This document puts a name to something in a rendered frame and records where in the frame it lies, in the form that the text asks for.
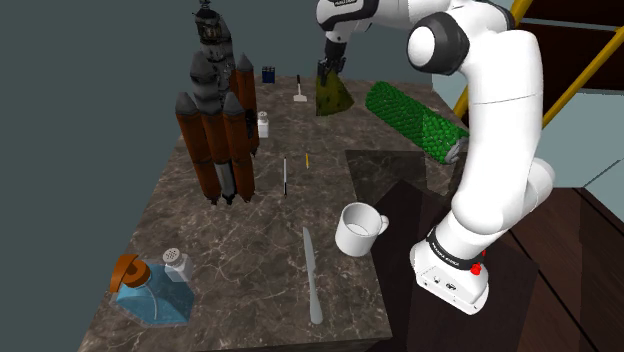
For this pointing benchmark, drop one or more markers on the white mug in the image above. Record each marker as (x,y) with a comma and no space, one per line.
(360,230)

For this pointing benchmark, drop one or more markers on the small white shaker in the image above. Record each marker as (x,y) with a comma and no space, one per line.
(262,126)

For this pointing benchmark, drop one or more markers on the green bumpy roll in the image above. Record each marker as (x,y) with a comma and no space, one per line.
(414,119)

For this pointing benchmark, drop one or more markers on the black and white pen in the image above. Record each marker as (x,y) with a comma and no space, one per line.
(285,176)

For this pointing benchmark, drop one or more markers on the grey knife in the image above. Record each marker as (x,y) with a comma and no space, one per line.
(312,278)

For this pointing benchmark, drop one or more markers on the brown and grey rocket model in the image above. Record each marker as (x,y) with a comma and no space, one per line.
(219,126)

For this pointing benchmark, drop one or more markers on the dark robot stand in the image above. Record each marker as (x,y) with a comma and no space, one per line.
(453,292)

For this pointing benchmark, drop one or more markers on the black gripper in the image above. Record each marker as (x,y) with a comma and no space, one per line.
(333,55)

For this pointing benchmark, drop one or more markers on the clear shaker with silver lid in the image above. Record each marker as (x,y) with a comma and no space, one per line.
(178,265)

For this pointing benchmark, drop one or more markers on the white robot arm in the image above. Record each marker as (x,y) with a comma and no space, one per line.
(502,122)

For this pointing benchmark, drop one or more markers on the yellow railing staircase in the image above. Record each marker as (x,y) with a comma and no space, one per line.
(570,58)

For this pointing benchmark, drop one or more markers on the small dark blue box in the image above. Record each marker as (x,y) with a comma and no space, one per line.
(268,74)

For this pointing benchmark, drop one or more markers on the blue bottle with brown cap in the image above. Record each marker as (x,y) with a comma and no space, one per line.
(151,297)

